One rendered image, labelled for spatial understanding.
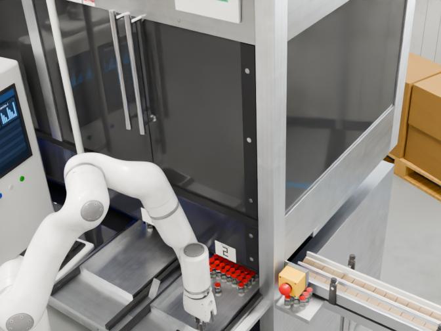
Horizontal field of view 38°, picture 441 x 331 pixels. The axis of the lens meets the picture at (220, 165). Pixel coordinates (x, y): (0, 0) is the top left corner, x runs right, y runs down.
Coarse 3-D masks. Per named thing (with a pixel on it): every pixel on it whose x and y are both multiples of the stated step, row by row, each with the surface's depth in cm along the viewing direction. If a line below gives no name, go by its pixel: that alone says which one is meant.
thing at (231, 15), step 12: (180, 0) 173; (192, 0) 170; (204, 0) 168; (216, 0) 166; (228, 0) 163; (192, 12) 173; (204, 12) 170; (216, 12) 168; (228, 12) 165; (240, 12) 164
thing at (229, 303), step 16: (176, 288) 222; (224, 288) 222; (256, 288) 221; (160, 304) 217; (176, 304) 217; (224, 304) 215; (240, 304) 215; (176, 320) 207; (192, 320) 210; (224, 320) 209
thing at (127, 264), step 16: (144, 224) 253; (112, 240) 241; (128, 240) 245; (144, 240) 245; (160, 240) 245; (96, 256) 236; (112, 256) 238; (128, 256) 238; (144, 256) 238; (160, 256) 237; (176, 256) 232; (96, 272) 232; (112, 272) 231; (128, 272) 231; (144, 272) 230; (160, 272) 227; (112, 288) 223; (128, 288) 224; (144, 288) 222
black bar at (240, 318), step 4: (256, 296) 215; (260, 296) 215; (252, 300) 214; (256, 300) 214; (260, 300) 215; (248, 304) 213; (252, 304) 212; (256, 304) 214; (244, 308) 211; (248, 308) 211; (252, 308) 212; (244, 312) 210; (248, 312) 210; (240, 316) 208; (244, 316) 209; (236, 320) 207; (240, 320) 207; (232, 324) 206; (236, 324) 206; (228, 328) 204; (232, 328) 204
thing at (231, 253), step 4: (216, 244) 218; (220, 244) 217; (224, 244) 215; (216, 248) 219; (220, 248) 218; (224, 248) 216; (228, 248) 215; (232, 248) 214; (216, 252) 220; (220, 252) 219; (224, 252) 217; (228, 252) 216; (232, 252) 215; (224, 256) 218; (228, 256) 217; (232, 256) 216; (232, 260) 217
